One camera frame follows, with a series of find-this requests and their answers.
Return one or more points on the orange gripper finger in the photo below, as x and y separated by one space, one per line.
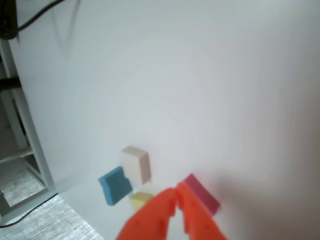
150 217
197 220

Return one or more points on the pink foam cuboid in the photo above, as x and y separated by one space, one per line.
203 193

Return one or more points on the yellow foam cuboid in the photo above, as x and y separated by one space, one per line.
138 200

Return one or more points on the blue foam cuboid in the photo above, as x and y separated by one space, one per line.
115 186

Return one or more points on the white foam cuboid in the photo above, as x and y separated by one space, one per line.
136 165

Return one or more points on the black webcam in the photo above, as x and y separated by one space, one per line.
7 20

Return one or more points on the white shelf frame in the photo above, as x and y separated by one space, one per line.
32 140

